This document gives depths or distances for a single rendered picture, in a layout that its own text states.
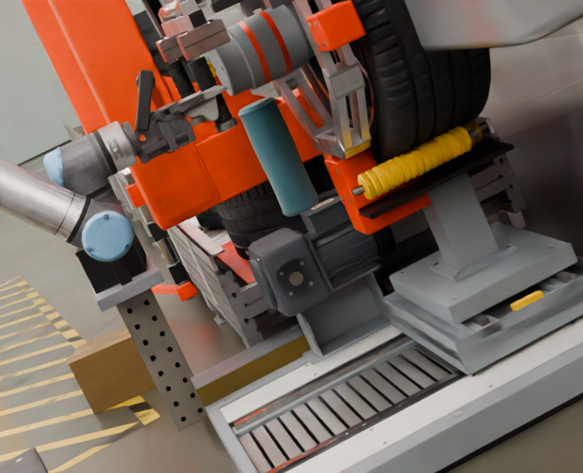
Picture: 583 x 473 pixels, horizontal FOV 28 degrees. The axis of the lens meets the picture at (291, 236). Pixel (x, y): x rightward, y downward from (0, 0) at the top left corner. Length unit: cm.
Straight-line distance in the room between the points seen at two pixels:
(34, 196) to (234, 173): 92
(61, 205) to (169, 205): 82
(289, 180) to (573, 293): 66
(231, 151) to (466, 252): 68
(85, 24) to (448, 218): 98
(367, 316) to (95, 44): 96
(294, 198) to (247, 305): 56
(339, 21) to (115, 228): 55
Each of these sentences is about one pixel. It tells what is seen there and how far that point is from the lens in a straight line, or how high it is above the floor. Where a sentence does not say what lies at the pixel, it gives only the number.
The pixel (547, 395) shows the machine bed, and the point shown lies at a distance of 235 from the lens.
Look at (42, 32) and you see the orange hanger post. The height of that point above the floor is 112.
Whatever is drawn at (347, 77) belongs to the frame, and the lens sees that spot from 226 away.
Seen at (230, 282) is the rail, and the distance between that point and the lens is 307.
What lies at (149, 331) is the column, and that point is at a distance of 309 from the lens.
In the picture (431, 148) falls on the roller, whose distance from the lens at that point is 246.
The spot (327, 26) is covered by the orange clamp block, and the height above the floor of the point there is 86.
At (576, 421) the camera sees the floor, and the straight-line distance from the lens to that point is 231.
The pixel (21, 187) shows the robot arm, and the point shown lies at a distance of 211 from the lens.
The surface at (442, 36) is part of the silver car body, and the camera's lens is 205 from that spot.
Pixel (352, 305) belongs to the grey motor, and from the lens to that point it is 300.
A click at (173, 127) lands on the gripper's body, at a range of 227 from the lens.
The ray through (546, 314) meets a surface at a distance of 248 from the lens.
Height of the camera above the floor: 100
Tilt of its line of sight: 12 degrees down
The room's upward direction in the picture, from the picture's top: 25 degrees counter-clockwise
